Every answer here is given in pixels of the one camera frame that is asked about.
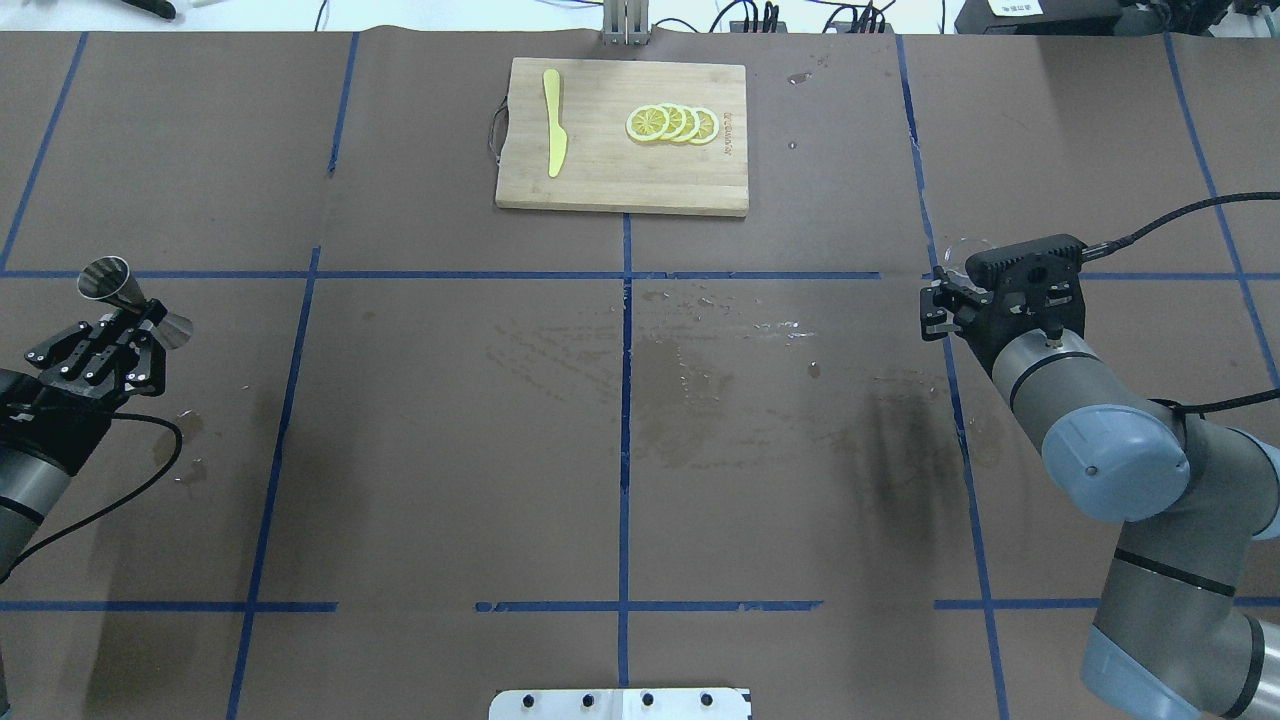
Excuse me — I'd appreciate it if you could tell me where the clear glass cup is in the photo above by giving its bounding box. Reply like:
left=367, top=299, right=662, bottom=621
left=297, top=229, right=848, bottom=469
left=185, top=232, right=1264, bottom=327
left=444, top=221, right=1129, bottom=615
left=940, top=237, right=995, bottom=290

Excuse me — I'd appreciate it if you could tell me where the wooden cutting board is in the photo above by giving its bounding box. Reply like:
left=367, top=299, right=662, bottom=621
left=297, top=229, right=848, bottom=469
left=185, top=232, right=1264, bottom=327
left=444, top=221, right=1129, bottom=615
left=495, top=56, right=750, bottom=218

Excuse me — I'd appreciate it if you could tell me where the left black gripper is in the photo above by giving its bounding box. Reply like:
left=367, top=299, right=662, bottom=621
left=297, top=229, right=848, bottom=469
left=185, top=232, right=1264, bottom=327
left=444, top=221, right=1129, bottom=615
left=1, top=299, right=169, bottom=471

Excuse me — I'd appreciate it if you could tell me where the aluminium frame post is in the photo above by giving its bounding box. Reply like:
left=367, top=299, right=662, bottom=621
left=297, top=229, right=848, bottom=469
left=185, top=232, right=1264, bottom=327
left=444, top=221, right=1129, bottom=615
left=600, top=0, right=652, bottom=46

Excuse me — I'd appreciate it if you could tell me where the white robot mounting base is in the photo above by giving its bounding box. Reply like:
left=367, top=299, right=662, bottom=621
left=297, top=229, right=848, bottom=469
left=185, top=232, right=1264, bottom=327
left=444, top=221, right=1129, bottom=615
left=488, top=687, right=754, bottom=719

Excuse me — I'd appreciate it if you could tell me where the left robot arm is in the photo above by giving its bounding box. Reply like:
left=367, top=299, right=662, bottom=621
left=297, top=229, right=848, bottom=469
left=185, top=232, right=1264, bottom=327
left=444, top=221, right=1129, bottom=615
left=1, top=300, right=182, bottom=578

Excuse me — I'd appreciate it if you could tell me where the steel double jigger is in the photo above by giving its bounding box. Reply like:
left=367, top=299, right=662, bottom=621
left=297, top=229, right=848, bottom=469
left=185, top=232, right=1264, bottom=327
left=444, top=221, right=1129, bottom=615
left=76, top=256, right=195, bottom=350

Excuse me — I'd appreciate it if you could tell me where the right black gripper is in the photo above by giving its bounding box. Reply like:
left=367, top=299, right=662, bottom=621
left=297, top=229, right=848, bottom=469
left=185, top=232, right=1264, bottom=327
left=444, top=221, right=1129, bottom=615
left=919, top=270, right=1085, bottom=375

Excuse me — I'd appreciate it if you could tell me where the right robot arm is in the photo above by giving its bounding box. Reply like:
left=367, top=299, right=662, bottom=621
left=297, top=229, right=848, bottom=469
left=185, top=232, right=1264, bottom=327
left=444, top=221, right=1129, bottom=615
left=922, top=266, right=1277, bottom=719

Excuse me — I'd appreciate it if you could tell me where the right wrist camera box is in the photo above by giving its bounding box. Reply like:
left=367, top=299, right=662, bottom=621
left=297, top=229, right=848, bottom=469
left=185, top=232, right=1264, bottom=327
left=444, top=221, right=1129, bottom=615
left=964, top=234, right=1087, bottom=296

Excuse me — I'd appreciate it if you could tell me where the yellow plastic knife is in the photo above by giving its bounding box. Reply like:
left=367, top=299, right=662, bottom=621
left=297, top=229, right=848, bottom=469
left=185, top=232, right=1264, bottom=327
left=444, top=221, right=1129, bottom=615
left=541, top=68, right=570, bottom=179

